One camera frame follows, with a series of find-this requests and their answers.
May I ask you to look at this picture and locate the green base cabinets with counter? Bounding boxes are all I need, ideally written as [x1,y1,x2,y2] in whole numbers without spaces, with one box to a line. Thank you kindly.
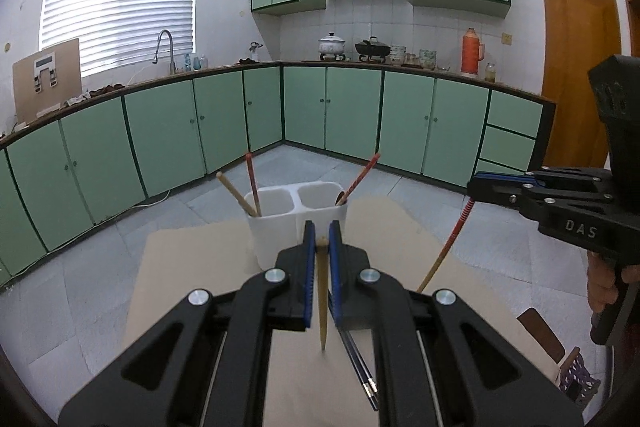
[0,62,556,288]

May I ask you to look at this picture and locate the red-patterned wooden chopstick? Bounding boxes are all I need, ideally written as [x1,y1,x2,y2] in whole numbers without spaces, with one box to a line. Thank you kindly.
[416,199,475,294]
[245,153,262,217]
[336,153,382,206]

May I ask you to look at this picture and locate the brown flat object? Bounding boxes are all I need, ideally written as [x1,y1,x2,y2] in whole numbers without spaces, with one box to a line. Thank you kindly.
[517,307,566,363]

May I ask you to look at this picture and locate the black wok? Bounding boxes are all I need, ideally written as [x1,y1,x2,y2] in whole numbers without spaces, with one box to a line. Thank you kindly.
[355,37,392,62]

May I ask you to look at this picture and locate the purple patterned basket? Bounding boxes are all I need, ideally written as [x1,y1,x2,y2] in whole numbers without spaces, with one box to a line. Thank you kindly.
[560,347,601,403]

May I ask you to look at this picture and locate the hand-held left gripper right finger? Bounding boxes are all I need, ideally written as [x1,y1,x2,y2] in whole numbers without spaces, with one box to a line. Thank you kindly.
[327,219,586,427]

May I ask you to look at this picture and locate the person's right hand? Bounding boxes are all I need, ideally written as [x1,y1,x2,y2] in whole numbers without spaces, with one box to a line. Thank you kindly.
[587,252,621,315]

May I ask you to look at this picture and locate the black chopstick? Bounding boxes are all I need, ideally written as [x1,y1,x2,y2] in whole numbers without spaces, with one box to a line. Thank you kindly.
[345,337,381,412]
[338,329,375,398]

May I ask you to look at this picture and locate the metal kitchen faucet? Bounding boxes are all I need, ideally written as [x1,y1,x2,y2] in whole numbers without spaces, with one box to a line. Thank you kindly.
[152,30,177,75]

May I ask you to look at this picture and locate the orange thermos flask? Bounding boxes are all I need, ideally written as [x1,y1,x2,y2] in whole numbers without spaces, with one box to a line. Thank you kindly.
[461,28,486,78]

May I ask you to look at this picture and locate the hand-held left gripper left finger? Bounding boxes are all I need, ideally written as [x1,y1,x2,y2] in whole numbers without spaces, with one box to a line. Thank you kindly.
[57,219,318,427]

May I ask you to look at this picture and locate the white two-compartment utensil holder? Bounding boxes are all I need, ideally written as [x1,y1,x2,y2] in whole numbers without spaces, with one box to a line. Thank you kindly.
[245,182,351,270]

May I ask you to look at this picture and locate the white cooking pot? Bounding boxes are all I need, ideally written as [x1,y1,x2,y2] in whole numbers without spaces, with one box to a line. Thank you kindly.
[319,32,347,60]

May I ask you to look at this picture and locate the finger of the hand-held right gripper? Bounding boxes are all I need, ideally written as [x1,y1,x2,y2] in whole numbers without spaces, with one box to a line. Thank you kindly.
[466,181,613,222]
[472,167,613,194]

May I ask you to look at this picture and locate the wooden board with device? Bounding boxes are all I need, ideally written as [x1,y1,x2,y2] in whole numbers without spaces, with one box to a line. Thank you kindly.
[12,38,82,122]

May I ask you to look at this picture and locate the plain wooden chopstick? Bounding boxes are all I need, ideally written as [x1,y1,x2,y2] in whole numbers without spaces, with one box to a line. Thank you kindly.
[317,239,329,353]
[216,172,258,217]

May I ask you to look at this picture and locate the wooden door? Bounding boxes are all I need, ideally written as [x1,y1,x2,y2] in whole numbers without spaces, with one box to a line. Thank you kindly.
[539,0,621,168]

